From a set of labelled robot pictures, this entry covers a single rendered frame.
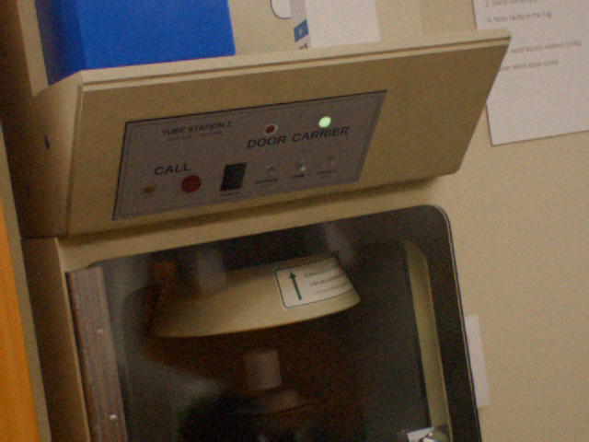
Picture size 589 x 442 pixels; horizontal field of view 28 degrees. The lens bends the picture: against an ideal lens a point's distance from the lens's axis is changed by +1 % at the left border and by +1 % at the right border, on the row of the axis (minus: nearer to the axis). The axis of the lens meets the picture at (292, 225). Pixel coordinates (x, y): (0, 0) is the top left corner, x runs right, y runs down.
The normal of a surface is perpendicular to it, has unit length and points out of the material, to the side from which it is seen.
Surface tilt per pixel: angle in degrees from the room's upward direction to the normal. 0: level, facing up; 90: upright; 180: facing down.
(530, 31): 90
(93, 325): 90
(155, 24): 90
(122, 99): 135
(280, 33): 90
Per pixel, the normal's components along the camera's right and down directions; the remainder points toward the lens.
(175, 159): 0.41, 0.69
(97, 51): 0.43, -0.02
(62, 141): -0.89, 0.15
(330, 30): 0.19, 0.02
